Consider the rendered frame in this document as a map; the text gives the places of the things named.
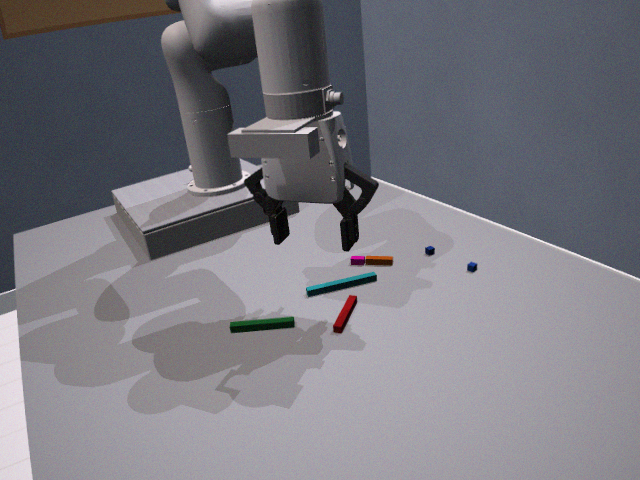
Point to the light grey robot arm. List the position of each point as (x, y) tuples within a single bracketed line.
[(294, 69)]

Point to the green rod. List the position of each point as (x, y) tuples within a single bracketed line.
[(262, 324)]

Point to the red rod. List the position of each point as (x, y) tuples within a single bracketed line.
[(345, 314)]

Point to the turquoise rod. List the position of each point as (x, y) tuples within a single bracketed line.
[(341, 284)]

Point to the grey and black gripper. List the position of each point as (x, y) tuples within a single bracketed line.
[(311, 181)]

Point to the orange rod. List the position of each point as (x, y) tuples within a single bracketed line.
[(379, 260)]

